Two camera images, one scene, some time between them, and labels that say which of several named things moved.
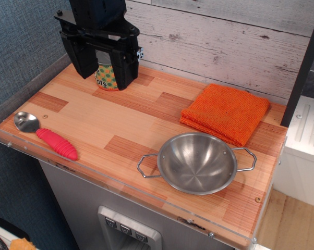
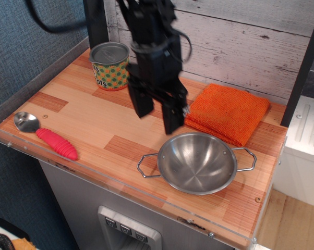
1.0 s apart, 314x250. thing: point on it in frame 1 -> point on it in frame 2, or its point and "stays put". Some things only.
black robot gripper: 82,42 -> 158,66
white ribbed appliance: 299,173 stays put
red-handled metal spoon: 29,122 stays put
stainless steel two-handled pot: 196,163 stays put
